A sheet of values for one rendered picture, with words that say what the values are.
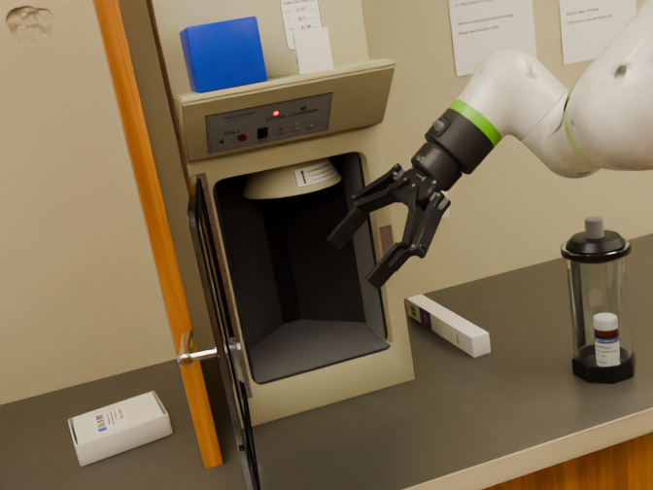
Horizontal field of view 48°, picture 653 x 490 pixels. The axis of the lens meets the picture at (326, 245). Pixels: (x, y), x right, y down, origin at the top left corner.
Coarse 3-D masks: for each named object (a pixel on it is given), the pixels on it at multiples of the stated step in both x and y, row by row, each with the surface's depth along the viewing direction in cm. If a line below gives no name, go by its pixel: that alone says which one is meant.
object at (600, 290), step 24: (576, 264) 119; (600, 264) 116; (624, 264) 118; (576, 288) 120; (600, 288) 117; (624, 288) 118; (576, 312) 122; (600, 312) 119; (624, 312) 119; (576, 336) 123; (600, 336) 120; (624, 336) 120; (600, 360) 121; (624, 360) 121
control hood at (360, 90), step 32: (352, 64) 113; (384, 64) 108; (192, 96) 102; (224, 96) 103; (256, 96) 105; (288, 96) 107; (352, 96) 111; (384, 96) 114; (192, 128) 106; (352, 128) 119; (192, 160) 113
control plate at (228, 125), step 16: (320, 96) 109; (240, 112) 106; (256, 112) 107; (272, 112) 108; (288, 112) 110; (304, 112) 111; (320, 112) 112; (208, 128) 107; (224, 128) 108; (240, 128) 109; (256, 128) 110; (272, 128) 112; (288, 128) 113; (304, 128) 114; (320, 128) 115; (208, 144) 110; (224, 144) 111; (240, 144) 112; (256, 144) 114
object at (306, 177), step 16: (320, 160) 125; (256, 176) 125; (272, 176) 123; (288, 176) 122; (304, 176) 123; (320, 176) 124; (336, 176) 127; (256, 192) 124; (272, 192) 123; (288, 192) 122; (304, 192) 122
